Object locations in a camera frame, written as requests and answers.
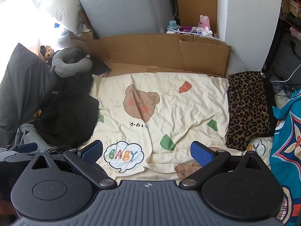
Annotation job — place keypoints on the light blue jeans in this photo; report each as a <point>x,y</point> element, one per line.
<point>28,134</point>

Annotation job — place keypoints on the small plush toy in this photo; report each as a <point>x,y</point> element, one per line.
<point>48,51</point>

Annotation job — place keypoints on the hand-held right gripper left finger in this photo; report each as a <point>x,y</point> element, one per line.
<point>91,151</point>

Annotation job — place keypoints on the grey bag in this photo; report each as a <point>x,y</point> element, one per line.
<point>284,54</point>

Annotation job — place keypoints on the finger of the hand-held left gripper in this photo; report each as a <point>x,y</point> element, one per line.
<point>27,147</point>

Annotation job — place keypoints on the pile of black clothes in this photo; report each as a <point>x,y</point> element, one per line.
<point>68,117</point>

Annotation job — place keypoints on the brown cardboard sheet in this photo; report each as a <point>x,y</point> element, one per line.
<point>150,51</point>

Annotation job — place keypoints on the small cardboard box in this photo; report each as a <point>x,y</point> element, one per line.
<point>83,29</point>

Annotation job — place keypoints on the white pillow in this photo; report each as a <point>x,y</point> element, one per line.
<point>58,9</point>

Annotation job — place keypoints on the printed wipes packet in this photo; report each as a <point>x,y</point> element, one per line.
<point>195,31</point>

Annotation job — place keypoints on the printed cream blanket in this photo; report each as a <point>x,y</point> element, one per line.
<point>174,113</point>

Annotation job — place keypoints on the upright cardboard box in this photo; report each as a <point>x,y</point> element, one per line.
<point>195,0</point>

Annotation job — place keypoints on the teal printed blanket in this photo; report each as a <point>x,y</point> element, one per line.
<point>289,146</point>

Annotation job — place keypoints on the grey neck pillow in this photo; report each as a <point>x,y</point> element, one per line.
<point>68,62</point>

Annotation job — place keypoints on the leopard print folded cloth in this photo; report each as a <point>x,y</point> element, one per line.
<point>249,108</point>

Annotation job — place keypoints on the plastic-wrapped grey mattress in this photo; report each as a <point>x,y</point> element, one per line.
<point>124,7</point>

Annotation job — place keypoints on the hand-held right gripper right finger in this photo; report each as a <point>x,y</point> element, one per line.
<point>202,154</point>

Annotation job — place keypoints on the blue-capped bottle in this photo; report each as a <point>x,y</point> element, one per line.
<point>173,26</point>

